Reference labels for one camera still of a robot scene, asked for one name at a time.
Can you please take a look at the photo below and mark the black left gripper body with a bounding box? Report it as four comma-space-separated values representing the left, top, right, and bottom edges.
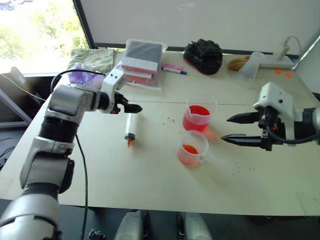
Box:
113, 92, 129, 115

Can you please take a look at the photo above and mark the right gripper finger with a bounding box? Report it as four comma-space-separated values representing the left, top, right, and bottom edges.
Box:
220, 133, 266, 151
226, 111, 262, 125

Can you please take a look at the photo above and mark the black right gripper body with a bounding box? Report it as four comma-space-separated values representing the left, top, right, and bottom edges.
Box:
258, 105, 288, 152

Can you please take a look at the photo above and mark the clear syringe orange tip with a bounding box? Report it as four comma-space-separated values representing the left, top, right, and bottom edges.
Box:
124, 112, 140, 149

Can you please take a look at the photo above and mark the empty translucent plastic cup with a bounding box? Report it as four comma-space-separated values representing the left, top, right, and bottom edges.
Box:
234, 51, 266, 81

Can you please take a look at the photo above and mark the beaker with red liquid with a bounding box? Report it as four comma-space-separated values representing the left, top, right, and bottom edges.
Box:
182, 94, 219, 132

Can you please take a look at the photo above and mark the beaker with orange liquid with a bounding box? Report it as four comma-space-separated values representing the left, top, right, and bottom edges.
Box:
177, 129, 210, 167

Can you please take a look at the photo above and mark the clear plastic bag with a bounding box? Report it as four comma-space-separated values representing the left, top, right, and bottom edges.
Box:
116, 37, 169, 92

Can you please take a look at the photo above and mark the red box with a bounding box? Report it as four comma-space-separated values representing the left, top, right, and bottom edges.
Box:
121, 65, 159, 86

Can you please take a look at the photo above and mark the purple plastic bag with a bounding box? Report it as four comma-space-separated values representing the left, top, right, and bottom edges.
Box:
68, 62, 107, 87

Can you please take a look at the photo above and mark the green cloth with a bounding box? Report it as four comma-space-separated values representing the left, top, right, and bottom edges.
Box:
68, 48, 116, 74

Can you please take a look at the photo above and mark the grey and white box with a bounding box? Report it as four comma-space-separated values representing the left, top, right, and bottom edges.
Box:
122, 40, 163, 72

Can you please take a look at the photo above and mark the white marker blue cap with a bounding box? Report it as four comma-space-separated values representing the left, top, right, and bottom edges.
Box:
161, 66, 188, 76

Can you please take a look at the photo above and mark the pink eraser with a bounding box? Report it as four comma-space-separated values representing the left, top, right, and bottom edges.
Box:
162, 63, 185, 71

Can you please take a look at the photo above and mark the flat white board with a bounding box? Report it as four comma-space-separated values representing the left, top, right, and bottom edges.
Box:
258, 53, 294, 70

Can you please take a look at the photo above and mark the white power adapter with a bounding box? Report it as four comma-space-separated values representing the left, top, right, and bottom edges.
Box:
276, 42, 291, 61

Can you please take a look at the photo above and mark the black and red fabric bundle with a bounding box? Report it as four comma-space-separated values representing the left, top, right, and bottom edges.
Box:
183, 38, 224, 76

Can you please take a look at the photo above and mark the grey rounded shell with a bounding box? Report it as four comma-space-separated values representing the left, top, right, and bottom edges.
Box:
176, 211, 213, 240
113, 209, 151, 240

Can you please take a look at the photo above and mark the small black clamp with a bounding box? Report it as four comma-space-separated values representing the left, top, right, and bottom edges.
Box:
87, 228, 105, 240

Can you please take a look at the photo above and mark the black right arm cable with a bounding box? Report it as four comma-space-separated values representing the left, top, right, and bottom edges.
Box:
265, 124, 320, 146

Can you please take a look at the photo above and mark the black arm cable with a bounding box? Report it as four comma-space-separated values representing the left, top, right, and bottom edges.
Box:
265, 124, 320, 146
50, 69, 107, 240

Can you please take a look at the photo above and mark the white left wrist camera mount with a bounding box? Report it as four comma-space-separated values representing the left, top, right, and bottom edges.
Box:
101, 65, 127, 115

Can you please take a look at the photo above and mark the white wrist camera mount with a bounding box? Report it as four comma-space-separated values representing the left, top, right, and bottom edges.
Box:
252, 81, 305, 141
101, 65, 127, 115

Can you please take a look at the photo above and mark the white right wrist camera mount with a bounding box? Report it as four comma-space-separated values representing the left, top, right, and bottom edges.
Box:
252, 81, 305, 141

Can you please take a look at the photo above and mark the brown rope coil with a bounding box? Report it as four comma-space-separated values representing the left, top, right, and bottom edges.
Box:
227, 56, 251, 71

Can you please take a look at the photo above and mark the black wall strip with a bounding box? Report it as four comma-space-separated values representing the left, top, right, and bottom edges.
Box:
94, 42, 274, 56

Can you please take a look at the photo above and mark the grey metal frame bar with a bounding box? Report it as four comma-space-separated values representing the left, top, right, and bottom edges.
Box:
291, 34, 320, 71

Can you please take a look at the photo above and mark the white adapter cable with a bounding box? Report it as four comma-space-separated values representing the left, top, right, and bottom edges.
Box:
284, 35, 302, 60

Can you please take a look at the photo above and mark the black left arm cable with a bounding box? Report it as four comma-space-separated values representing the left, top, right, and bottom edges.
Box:
50, 69, 107, 240

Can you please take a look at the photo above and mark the black window frame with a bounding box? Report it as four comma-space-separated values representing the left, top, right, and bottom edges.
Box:
72, 0, 96, 50

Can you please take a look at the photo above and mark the grey frame stand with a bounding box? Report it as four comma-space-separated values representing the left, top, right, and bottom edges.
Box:
0, 66, 51, 129

